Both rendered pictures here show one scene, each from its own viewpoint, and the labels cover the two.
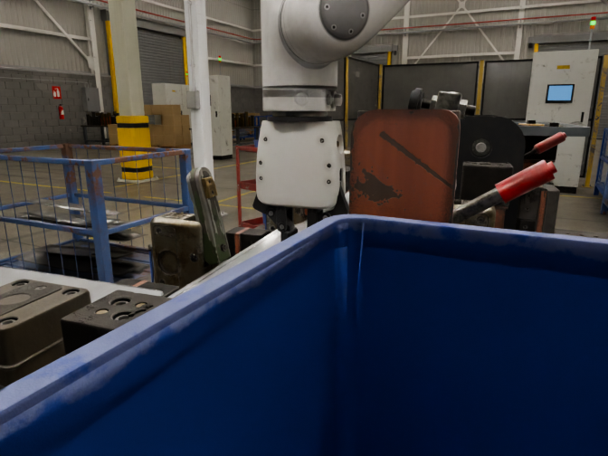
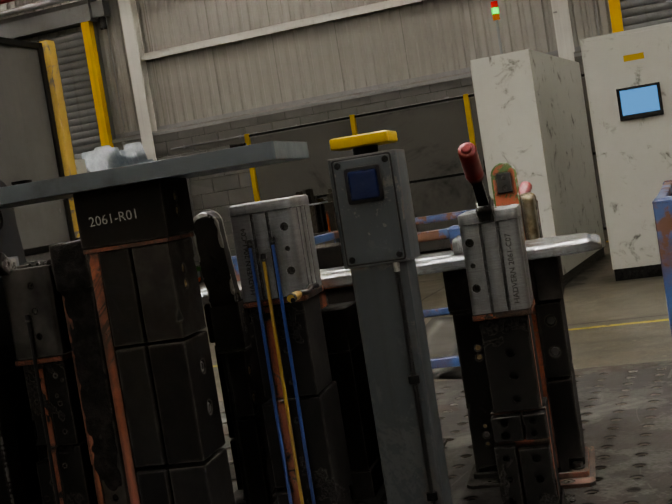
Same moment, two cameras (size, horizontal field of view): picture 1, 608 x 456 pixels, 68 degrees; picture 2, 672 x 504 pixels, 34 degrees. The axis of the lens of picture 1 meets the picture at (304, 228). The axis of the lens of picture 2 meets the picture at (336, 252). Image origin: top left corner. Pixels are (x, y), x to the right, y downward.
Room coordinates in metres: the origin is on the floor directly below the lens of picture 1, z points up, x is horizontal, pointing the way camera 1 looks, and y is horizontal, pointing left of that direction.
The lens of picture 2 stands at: (1.16, -1.73, 1.11)
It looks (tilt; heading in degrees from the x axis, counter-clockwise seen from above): 3 degrees down; 84
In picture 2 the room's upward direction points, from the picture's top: 9 degrees counter-clockwise
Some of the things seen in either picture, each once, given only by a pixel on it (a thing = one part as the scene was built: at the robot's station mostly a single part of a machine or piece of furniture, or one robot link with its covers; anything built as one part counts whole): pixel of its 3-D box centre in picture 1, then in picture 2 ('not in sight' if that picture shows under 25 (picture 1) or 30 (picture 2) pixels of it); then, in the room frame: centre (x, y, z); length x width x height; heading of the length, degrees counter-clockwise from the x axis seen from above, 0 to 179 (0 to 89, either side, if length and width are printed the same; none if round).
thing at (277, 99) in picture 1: (301, 102); not in sight; (0.53, 0.00, 1.21); 0.09 x 0.08 x 0.03; 71
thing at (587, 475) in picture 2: not in sight; (554, 360); (1.57, -0.36, 0.84); 0.18 x 0.06 x 0.29; 71
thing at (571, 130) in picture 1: (536, 128); (129, 177); (1.08, -0.54, 1.16); 0.37 x 0.14 x 0.02; 161
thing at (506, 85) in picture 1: (477, 121); not in sight; (7.95, -2.97, 1.00); 3.64 x 0.14 x 2.00; 64
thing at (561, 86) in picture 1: (556, 108); not in sight; (6.94, -3.76, 1.22); 0.80 x 0.54 x 2.45; 64
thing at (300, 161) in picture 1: (299, 157); not in sight; (0.53, 0.00, 1.14); 0.10 x 0.07 x 0.11; 71
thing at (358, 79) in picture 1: (346, 123); not in sight; (7.19, -0.66, 1.00); 3.44 x 0.14 x 2.00; 154
